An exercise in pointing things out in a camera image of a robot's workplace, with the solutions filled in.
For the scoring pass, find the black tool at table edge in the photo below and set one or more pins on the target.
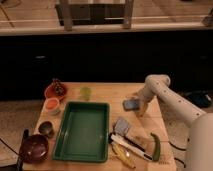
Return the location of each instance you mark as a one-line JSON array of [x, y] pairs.
[[19, 163]]

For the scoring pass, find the wooden frame stand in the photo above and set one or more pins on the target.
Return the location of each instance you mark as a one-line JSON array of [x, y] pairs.
[[94, 12]]

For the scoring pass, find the red bowl with pinecone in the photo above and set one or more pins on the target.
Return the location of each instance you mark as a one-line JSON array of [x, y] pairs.
[[56, 89]]

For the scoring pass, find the small green cup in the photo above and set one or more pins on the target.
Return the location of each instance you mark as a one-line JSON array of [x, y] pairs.
[[85, 93]]

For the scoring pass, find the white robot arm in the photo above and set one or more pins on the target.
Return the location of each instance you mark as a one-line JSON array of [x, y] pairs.
[[199, 152]]

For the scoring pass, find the dark red bowl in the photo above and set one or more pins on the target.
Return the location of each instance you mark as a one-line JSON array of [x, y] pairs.
[[35, 149]]

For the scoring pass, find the small dark metal cup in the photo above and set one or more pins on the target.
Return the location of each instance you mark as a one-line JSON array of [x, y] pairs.
[[46, 129]]

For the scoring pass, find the yellow banana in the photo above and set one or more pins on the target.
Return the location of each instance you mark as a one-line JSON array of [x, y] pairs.
[[121, 154]]

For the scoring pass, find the green plastic tray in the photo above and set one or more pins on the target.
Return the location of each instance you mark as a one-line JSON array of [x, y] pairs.
[[83, 133]]

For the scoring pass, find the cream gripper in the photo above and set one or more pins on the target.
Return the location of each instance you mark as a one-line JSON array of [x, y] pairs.
[[143, 104]]

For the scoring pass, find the blue sponge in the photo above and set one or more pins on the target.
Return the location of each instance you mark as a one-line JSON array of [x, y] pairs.
[[131, 104]]

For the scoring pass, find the green chili pepper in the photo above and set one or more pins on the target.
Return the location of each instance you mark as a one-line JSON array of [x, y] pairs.
[[157, 148]]

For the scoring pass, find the grey scrub brush block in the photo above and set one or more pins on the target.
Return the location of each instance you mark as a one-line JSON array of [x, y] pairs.
[[122, 127]]

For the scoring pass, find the white cup orange contents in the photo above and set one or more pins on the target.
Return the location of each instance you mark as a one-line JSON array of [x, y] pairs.
[[51, 106]]

